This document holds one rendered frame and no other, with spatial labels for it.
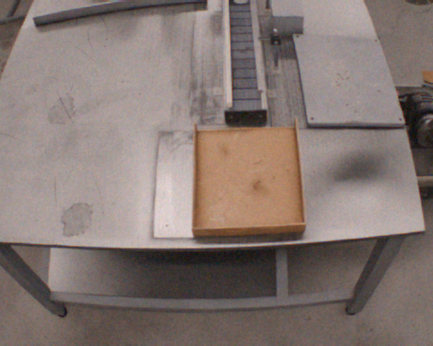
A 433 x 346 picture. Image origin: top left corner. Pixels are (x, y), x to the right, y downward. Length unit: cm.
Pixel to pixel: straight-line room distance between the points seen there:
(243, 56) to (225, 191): 41
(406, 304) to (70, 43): 165
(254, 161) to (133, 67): 50
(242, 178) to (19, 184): 63
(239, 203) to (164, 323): 89
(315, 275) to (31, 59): 137
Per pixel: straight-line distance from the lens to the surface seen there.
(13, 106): 172
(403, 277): 221
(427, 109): 216
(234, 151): 140
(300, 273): 215
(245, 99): 144
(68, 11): 192
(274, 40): 148
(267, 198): 133
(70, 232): 137
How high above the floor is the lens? 199
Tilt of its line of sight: 57 degrees down
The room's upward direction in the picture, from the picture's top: 8 degrees counter-clockwise
